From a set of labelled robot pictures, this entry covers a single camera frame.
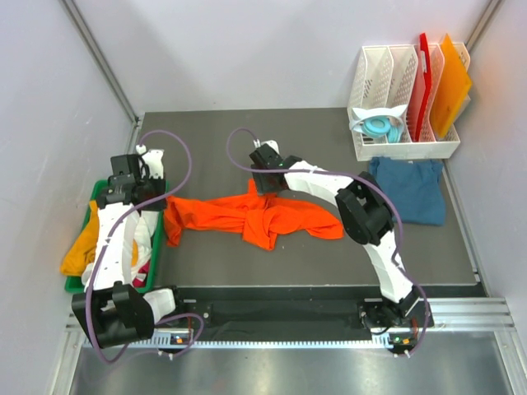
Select orange t-shirt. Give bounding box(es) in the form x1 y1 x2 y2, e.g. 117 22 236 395
164 179 344 251

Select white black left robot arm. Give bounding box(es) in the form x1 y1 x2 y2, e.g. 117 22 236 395
72 146 187 348

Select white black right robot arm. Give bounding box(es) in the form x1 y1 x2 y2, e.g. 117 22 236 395
250 144 420 328

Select white t-shirt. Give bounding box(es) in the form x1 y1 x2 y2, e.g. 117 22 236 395
82 203 159 290

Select green plastic bin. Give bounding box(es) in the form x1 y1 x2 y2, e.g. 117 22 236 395
64 179 164 294

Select mustard yellow t-shirt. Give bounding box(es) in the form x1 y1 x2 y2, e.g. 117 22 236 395
60 200 150 285

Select magenta t-shirt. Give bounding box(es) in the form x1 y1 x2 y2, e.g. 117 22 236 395
132 265 149 288

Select teal headphones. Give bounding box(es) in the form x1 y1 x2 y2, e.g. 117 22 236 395
361 116 402 143

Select folded blue t-shirt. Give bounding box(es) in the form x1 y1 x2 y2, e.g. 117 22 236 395
369 157 446 226

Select white plastic file organizer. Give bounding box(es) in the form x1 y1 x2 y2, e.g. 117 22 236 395
347 44 460 161

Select red plastic folder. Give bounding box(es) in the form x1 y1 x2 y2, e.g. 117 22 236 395
413 33 431 142

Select orange plastic folder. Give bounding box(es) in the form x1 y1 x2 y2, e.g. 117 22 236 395
429 33 473 140

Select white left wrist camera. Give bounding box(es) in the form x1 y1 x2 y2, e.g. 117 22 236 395
135 144 165 179

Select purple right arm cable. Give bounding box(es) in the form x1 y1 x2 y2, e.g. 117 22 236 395
226 128 431 357

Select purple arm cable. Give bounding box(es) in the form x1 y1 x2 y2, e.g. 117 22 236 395
226 128 431 357
84 130 204 365

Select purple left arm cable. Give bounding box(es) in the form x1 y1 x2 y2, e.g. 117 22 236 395
84 130 204 365

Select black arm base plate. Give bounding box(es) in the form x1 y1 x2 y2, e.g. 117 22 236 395
138 284 433 341

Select white slotted cable duct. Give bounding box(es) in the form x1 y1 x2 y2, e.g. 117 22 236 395
83 331 417 351

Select aluminium frame rail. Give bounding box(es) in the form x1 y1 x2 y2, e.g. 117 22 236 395
65 296 516 332

